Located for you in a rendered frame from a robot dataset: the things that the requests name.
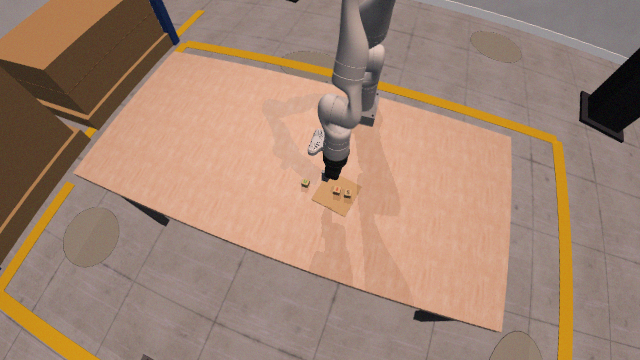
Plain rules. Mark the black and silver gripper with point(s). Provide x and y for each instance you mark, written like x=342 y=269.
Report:
x=334 y=160

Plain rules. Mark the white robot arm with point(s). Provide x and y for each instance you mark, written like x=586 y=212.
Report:
x=361 y=30

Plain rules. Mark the tan flat mat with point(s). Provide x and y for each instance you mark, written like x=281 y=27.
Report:
x=324 y=195

